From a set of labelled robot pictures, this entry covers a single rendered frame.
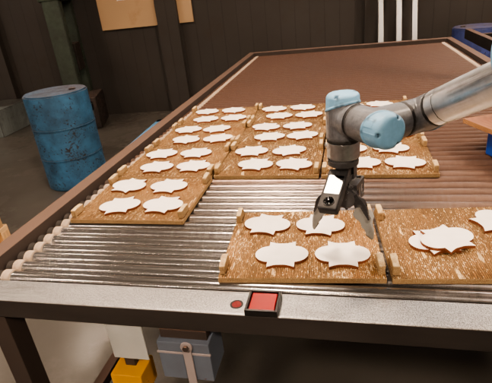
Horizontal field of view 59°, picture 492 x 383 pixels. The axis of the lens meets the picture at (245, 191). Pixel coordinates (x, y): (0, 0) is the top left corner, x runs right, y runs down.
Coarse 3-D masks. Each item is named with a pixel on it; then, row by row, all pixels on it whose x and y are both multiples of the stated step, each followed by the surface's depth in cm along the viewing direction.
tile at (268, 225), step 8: (264, 216) 136; (272, 216) 135; (280, 216) 135; (248, 224) 132; (256, 224) 131; (264, 224) 131; (272, 224) 130; (280, 224) 130; (288, 224) 129; (256, 232) 128; (264, 232) 127; (272, 232) 126; (280, 232) 127
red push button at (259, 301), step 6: (252, 294) 104; (258, 294) 104; (264, 294) 104; (270, 294) 103; (276, 294) 103; (252, 300) 102; (258, 300) 102; (264, 300) 102; (270, 300) 101; (276, 300) 101; (252, 306) 100; (258, 306) 100; (264, 306) 100; (270, 306) 99
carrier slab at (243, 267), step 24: (288, 216) 136; (336, 216) 133; (240, 240) 126; (264, 240) 124; (288, 240) 123; (312, 240) 122; (336, 240) 121; (360, 240) 119; (240, 264) 115; (264, 264) 113; (312, 264) 111; (360, 264) 109
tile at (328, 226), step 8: (312, 216) 133; (328, 216) 132; (304, 224) 128; (312, 224) 128; (320, 224) 127; (328, 224) 127; (336, 224) 127; (304, 232) 126; (312, 232) 124; (320, 232) 124; (328, 232) 123; (336, 232) 124
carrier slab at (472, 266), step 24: (384, 216) 130; (408, 216) 129; (432, 216) 127; (456, 216) 126; (384, 240) 118; (480, 240) 114; (408, 264) 107; (432, 264) 106; (456, 264) 105; (480, 264) 104
